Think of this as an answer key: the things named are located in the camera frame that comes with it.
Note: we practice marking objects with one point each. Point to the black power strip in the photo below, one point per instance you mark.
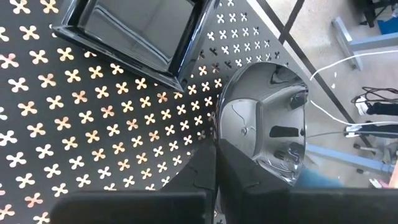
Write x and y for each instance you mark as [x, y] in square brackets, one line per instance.
[376, 130]

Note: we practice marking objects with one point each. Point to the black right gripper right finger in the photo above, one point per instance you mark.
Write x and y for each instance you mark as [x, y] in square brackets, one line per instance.
[280, 208]

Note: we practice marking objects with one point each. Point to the black square mini plate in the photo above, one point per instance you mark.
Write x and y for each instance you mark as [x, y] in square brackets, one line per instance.
[140, 28]

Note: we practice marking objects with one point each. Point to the black wavy round mini plate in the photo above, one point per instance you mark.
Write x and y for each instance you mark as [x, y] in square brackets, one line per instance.
[264, 124]

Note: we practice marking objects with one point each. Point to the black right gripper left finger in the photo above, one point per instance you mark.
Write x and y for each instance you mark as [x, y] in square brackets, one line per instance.
[155, 208]

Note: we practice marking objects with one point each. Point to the black perforated metal shelf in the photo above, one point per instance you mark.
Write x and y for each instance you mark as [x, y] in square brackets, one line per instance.
[46, 43]

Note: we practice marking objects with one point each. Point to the grey desk leg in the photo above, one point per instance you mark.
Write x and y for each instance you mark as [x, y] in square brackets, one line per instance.
[348, 158]
[345, 43]

